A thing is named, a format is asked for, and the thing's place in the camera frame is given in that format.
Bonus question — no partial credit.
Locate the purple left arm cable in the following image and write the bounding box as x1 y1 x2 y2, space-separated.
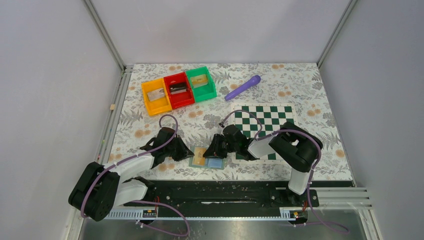
79 114 191 237

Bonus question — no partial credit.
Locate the gold card stack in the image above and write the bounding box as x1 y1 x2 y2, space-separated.
189 74 209 89

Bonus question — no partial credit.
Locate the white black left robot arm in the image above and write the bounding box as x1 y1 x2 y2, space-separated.
68 127 194 222

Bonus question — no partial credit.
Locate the silver card stack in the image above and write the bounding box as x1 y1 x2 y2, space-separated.
146 88 166 102

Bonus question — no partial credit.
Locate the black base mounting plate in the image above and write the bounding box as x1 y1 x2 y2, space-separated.
144 180 320 218

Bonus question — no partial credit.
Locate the purple plastic tube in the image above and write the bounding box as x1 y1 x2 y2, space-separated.
224 75 261 101

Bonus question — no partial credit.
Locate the green plastic bin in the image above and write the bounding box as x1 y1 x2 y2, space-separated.
185 66 217 103

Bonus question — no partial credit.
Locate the green white chessboard mat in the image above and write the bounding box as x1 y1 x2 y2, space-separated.
230 104 301 165

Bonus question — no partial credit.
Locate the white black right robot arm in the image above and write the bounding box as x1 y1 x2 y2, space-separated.
203 122 323 206

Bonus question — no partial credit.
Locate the red plastic bin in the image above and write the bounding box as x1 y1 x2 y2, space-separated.
164 72 195 110

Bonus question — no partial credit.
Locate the floral patterned tablecloth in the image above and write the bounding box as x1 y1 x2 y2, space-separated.
104 63 353 182

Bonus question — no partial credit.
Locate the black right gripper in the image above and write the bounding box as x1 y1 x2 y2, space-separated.
202 133 240 160

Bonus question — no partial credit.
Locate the yellow plastic bin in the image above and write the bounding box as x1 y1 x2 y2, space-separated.
141 78 172 116

